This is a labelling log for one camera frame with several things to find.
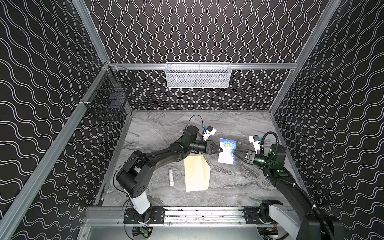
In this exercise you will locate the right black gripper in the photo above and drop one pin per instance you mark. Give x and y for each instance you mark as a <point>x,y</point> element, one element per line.
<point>249,156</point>

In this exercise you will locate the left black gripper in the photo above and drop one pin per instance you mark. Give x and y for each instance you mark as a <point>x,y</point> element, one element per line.
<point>208,147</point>

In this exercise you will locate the blue bordered white letter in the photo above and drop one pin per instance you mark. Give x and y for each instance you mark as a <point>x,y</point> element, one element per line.
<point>227,156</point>

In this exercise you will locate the cream yellow envelope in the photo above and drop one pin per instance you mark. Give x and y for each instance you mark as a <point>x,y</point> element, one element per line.
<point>197,173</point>

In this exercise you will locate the white glue stick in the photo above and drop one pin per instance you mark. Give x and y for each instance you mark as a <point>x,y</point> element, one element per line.
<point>171,178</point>

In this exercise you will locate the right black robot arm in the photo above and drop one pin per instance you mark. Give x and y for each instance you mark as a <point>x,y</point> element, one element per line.
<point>305,221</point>

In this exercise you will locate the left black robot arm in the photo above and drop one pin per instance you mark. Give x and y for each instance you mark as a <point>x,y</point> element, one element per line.
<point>135,174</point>

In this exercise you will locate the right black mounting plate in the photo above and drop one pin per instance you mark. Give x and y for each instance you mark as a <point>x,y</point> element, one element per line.
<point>258,215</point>

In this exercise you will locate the black mounting plate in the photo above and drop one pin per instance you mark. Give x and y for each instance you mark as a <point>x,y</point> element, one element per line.
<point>154,215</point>
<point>258,215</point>

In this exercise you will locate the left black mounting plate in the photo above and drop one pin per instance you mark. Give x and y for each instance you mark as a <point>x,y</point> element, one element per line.
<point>154,215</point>

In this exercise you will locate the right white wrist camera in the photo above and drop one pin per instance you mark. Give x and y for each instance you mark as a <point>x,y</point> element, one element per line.
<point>255,140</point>

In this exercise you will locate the white wire mesh basket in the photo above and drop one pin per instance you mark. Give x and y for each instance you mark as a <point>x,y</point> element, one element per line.
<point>203,75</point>

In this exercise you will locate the black wire basket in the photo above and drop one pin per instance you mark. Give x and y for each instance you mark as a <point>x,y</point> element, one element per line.
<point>108,102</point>

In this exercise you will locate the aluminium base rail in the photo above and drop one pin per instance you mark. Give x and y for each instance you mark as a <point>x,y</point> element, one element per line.
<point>174,217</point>

